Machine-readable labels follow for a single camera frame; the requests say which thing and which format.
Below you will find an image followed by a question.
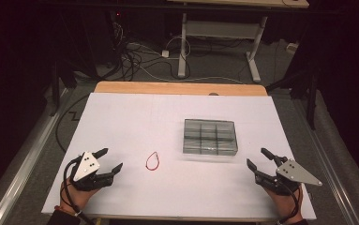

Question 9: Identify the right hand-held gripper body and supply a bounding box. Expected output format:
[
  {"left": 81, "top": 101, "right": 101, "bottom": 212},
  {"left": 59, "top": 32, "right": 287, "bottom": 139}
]
[{"left": 254, "top": 157, "right": 323, "bottom": 197}]

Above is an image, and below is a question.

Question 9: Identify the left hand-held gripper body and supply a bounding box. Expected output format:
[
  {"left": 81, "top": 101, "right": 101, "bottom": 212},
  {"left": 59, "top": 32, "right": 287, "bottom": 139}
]
[{"left": 69, "top": 151, "right": 116, "bottom": 192}]

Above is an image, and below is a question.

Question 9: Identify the red string loop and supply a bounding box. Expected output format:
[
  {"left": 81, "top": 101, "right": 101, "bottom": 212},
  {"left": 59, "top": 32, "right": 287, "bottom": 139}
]
[{"left": 144, "top": 151, "right": 160, "bottom": 172}]

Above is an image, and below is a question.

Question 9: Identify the clear grey compartment box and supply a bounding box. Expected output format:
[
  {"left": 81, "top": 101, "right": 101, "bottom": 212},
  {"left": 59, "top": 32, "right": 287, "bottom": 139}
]
[{"left": 182, "top": 117, "right": 239, "bottom": 158}]

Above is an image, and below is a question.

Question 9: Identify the person's left hand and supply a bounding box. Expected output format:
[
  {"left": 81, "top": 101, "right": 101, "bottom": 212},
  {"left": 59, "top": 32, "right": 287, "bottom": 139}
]
[{"left": 59, "top": 177, "right": 102, "bottom": 216}]

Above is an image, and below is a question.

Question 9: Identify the person's right hand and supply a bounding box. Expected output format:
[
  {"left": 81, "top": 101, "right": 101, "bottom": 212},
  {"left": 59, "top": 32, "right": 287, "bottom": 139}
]
[{"left": 262, "top": 185, "right": 304, "bottom": 223}]

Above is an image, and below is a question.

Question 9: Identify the black stand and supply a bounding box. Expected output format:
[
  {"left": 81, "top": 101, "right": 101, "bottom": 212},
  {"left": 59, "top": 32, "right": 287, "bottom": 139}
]
[
  {"left": 264, "top": 60, "right": 322, "bottom": 131},
  {"left": 49, "top": 59, "right": 79, "bottom": 117}
]

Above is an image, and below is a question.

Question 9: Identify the wooden table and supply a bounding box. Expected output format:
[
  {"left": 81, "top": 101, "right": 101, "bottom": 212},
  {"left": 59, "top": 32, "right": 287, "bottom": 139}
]
[{"left": 49, "top": 81, "right": 307, "bottom": 224}]

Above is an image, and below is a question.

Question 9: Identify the black device with red light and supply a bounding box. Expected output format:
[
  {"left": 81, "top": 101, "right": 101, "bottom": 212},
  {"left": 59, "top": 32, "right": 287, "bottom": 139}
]
[{"left": 106, "top": 8, "right": 129, "bottom": 48}]

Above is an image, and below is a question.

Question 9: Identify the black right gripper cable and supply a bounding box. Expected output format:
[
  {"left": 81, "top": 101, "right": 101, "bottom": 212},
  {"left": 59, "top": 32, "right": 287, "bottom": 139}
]
[{"left": 274, "top": 177, "right": 305, "bottom": 225}]

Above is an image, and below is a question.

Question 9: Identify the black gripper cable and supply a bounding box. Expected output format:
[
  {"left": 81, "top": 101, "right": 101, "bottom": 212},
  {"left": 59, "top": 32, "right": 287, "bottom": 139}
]
[
  {"left": 274, "top": 177, "right": 305, "bottom": 225},
  {"left": 61, "top": 155, "right": 97, "bottom": 225}
]

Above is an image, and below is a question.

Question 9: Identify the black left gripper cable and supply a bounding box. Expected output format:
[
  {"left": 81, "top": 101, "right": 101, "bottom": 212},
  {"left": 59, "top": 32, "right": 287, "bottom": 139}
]
[{"left": 61, "top": 155, "right": 97, "bottom": 225}]

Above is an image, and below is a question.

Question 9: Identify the metal floor rail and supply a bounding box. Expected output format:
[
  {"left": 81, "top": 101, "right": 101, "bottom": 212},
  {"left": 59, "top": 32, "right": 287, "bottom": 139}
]
[
  {"left": 292, "top": 98, "right": 359, "bottom": 225},
  {"left": 0, "top": 88, "right": 71, "bottom": 225}
]

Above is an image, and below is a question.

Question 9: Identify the black floor cable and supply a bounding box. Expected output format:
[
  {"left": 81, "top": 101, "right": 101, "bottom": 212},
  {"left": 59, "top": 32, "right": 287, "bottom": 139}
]
[{"left": 54, "top": 93, "right": 91, "bottom": 155}]

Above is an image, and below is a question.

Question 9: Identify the tangle of black floor cables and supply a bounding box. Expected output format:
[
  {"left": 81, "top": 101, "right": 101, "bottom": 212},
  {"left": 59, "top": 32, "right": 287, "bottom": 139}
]
[{"left": 104, "top": 21, "right": 197, "bottom": 83}]

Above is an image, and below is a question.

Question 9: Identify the white floor cable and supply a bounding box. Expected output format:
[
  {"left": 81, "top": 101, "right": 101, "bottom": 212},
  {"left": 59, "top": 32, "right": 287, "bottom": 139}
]
[{"left": 127, "top": 41, "right": 245, "bottom": 85}]

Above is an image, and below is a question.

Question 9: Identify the white desk frame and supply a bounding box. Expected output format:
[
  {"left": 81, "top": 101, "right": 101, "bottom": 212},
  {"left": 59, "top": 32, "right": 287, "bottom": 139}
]
[{"left": 176, "top": 11, "right": 269, "bottom": 84}]

